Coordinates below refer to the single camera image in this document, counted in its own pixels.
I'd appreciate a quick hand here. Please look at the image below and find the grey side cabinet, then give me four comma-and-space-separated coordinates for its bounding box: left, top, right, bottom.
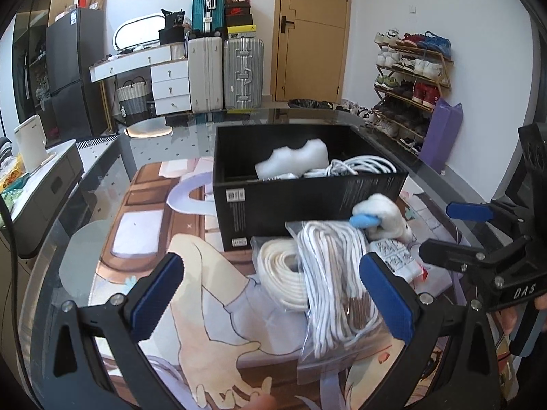
1, 140, 83, 259

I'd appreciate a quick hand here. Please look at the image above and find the white drawer desk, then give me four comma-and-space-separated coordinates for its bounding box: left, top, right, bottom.
89, 43, 191, 116

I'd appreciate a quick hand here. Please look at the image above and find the person's right hand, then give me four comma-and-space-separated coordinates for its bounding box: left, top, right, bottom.
499, 293, 547, 338

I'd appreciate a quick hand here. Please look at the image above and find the bagged white cord with copper tips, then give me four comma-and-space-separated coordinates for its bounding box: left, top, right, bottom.
284, 219, 388, 372

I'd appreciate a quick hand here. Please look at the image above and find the white suitcase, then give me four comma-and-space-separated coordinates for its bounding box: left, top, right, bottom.
188, 37, 224, 113

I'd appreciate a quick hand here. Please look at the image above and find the black bag on desk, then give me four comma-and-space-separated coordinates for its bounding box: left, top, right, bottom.
159, 9, 185, 45

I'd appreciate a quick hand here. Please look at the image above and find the purple paper bag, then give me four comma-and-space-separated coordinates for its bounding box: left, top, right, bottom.
419, 98, 464, 173

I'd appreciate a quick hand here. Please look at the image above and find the black cardboard box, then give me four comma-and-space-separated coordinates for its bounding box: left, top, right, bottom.
212, 124, 408, 252

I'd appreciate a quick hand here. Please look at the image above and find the white plush toy blue cap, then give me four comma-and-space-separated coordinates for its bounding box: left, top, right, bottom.
349, 193, 413, 244

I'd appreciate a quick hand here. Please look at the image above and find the stack of shoe boxes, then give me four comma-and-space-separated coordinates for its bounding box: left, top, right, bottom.
224, 0, 257, 39

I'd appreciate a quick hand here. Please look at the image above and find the woven basket bag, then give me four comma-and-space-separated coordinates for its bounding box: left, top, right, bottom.
116, 76, 152, 117

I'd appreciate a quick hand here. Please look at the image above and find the white charging cable bundle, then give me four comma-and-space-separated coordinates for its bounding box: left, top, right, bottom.
298, 154, 399, 179

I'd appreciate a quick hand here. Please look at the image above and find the black glass display cabinet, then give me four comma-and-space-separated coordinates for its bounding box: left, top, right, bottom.
12, 0, 74, 120

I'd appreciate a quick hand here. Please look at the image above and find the anime printed desk mat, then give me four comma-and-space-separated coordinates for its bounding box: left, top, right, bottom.
84, 157, 514, 410

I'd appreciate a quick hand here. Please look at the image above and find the wooden shoe rack with shoes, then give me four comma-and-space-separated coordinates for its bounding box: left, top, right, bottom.
371, 29, 452, 156

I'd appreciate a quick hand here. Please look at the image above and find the person's left hand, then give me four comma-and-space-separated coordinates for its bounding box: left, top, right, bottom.
241, 394, 277, 410

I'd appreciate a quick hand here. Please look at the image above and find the white foam block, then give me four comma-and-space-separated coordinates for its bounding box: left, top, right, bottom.
255, 139, 329, 180

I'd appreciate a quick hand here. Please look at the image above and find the teal suitcase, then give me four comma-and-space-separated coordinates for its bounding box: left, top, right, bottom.
192, 0, 226, 37

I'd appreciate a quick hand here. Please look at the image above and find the tan wooden door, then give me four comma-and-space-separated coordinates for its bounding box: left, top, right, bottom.
271, 0, 351, 102

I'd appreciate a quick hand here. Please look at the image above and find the bagged white rope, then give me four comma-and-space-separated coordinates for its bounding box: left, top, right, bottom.
250, 235, 313, 313

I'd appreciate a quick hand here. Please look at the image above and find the white tissue pack red wrapper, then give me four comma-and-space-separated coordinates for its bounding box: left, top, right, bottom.
368, 239, 427, 283

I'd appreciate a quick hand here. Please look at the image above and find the black refrigerator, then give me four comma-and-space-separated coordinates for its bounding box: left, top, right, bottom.
46, 8, 108, 142

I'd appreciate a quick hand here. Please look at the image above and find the oval vanity mirror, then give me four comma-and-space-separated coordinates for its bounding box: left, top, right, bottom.
112, 13, 165, 51

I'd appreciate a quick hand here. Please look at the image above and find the silver suitcase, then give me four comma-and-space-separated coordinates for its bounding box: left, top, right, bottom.
224, 37, 263, 109

